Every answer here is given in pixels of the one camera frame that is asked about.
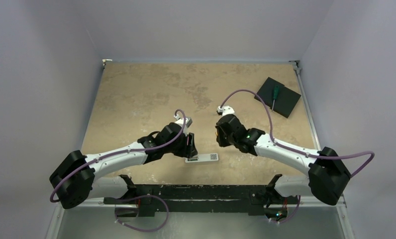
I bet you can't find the white remote control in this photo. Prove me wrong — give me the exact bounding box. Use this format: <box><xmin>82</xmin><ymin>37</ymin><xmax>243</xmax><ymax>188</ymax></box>
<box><xmin>185</xmin><ymin>153</ymin><xmax>219</xmax><ymax>164</ymax></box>

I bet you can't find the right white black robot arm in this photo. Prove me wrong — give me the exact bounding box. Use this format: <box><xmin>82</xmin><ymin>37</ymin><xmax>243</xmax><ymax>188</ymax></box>
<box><xmin>215</xmin><ymin>114</ymin><xmax>351</xmax><ymax>206</ymax></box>

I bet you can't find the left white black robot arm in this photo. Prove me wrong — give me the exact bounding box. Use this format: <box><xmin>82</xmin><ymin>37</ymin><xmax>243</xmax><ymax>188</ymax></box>
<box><xmin>49</xmin><ymin>118</ymin><xmax>198</xmax><ymax>209</ymax></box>

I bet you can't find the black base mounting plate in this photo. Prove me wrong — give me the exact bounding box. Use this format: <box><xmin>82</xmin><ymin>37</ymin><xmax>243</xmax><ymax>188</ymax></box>
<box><xmin>103</xmin><ymin>175</ymin><xmax>298</xmax><ymax>217</ymax></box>

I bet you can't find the black foam block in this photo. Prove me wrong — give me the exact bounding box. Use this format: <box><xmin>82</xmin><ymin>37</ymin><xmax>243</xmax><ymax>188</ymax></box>
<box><xmin>257</xmin><ymin>77</ymin><xmax>301</xmax><ymax>118</ymax></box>

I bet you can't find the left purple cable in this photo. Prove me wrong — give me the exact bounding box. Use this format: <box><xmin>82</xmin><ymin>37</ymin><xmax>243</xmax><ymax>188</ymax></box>
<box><xmin>49</xmin><ymin>109</ymin><xmax>188</xmax><ymax>203</ymax></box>

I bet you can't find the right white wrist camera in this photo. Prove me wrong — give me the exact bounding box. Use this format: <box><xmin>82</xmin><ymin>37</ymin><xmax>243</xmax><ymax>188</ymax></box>
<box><xmin>216</xmin><ymin>106</ymin><xmax>235</xmax><ymax>116</ymax></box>

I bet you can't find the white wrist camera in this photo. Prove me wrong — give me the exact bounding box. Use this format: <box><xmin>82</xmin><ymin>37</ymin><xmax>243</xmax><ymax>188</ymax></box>
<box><xmin>174</xmin><ymin>115</ymin><xmax>193</xmax><ymax>135</ymax></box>
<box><xmin>216</xmin><ymin>106</ymin><xmax>235</xmax><ymax>116</ymax></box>

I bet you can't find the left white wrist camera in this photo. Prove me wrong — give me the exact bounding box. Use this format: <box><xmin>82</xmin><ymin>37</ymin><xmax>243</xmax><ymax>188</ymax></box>
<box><xmin>174</xmin><ymin>115</ymin><xmax>193</xmax><ymax>135</ymax></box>

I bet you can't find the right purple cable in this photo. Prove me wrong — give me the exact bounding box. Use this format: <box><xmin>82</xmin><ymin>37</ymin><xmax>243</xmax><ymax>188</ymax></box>
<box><xmin>218</xmin><ymin>89</ymin><xmax>376</xmax><ymax>179</ymax></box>

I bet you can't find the green handled screwdriver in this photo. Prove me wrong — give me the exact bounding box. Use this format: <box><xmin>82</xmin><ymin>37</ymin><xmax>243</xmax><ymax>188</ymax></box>
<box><xmin>271</xmin><ymin>85</ymin><xmax>280</xmax><ymax>111</ymax></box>

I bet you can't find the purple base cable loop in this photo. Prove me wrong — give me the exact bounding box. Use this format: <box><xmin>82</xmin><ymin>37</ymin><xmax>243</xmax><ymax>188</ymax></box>
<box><xmin>114</xmin><ymin>193</ymin><xmax>171</xmax><ymax>233</ymax></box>

